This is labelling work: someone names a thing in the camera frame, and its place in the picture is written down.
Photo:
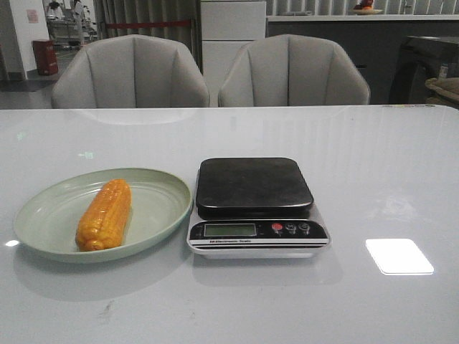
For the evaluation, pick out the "orange corn cob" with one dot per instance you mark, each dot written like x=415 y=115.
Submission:
x=102 y=226

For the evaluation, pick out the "black digital kitchen scale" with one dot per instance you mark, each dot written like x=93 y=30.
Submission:
x=254 y=208

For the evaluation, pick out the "right grey upholstered chair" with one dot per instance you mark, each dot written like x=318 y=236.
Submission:
x=292 y=70

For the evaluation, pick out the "grey upholstered chair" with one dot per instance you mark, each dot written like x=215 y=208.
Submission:
x=133 y=71
x=292 y=70

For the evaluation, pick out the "left grey upholstered chair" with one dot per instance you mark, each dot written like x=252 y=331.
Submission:
x=133 y=71

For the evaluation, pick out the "white cabinet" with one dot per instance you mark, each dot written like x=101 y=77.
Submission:
x=224 y=22

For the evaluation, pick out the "red barrier belt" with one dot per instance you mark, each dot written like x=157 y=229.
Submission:
x=148 y=25

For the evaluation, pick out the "light green plate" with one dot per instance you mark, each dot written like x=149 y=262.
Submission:
x=47 y=223

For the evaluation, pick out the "dark grey counter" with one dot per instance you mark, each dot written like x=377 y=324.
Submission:
x=371 y=41

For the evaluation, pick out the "fruit bowl on counter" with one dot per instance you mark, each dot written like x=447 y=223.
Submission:
x=365 y=7

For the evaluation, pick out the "red trash bin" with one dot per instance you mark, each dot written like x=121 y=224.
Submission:
x=45 y=57

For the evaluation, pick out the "dark armchair with cushion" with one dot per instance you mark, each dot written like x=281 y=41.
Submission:
x=420 y=59

